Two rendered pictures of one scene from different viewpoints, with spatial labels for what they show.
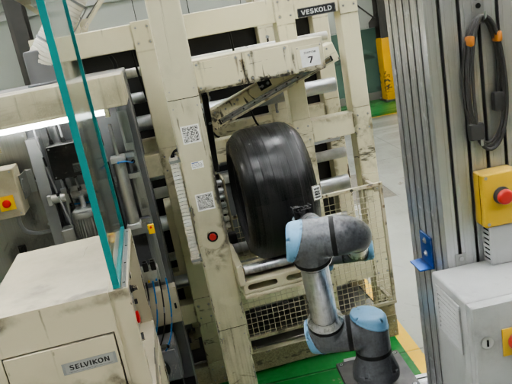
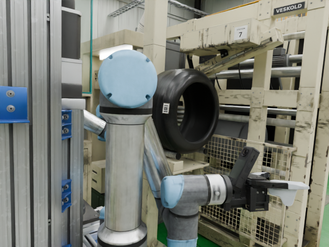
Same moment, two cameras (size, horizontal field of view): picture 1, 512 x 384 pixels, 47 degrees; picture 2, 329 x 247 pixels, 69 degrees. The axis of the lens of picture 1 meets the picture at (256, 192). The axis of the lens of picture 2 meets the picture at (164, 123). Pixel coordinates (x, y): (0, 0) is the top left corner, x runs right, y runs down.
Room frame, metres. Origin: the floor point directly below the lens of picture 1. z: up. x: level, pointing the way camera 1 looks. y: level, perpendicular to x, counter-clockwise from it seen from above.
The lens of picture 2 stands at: (1.46, -1.39, 1.27)
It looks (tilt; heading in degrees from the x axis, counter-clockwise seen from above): 6 degrees down; 56
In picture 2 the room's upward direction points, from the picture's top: 3 degrees clockwise
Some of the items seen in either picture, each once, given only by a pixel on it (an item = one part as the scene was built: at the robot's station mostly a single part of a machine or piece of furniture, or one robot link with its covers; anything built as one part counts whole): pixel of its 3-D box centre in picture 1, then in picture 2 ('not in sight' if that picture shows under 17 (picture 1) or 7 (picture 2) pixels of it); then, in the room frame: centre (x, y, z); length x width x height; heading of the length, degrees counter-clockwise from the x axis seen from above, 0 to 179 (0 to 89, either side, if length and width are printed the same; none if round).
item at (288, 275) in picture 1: (281, 275); (159, 160); (2.36, -0.04, 0.84); 0.36 x 0.09 x 0.06; 98
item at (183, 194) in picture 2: not in sight; (184, 191); (1.83, -0.95, 1.04); 0.11 x 0.08 x 0.09; 158
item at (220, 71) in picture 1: (254, 64); (220, 40); (2.81, -0.11, 1.71); 0.61 x 0.25 x 0.15; 98
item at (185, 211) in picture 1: (186, 210); not in sight; (2.40, 0.31, 1.19); 0.05 x 0.04 x 0.48; 8
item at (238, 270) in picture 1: (234, 260); not in sight; (2.47, 0.15, 0.90); 0.40 x 0.03 x 0.10; 8
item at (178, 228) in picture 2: not in sight; (180, 225); (1.83, -0.94, 0.94); 0.11 x 0.08 x 0.11; 68
